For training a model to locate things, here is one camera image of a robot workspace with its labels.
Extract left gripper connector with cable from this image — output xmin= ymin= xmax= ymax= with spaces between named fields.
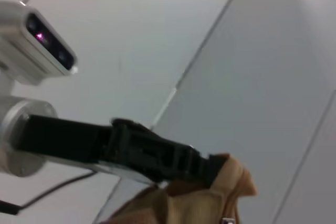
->
xmin=0 ymin=171 xmax=95 ymax=216

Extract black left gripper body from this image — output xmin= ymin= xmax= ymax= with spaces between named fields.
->
xmin=15 ymin=114 xmax=112 ymax=165

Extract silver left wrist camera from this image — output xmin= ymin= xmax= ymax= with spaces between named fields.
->
xmin=0 ymin=1 xmax=79 ymax=86

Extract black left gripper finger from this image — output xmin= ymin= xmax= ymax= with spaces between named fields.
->
xmin=104 ymin=118 xmax=227 ymax=188

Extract khaki canvas food bag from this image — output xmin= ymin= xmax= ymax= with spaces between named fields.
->
xmin=99 ymin=153 xmax=257 ymax=224

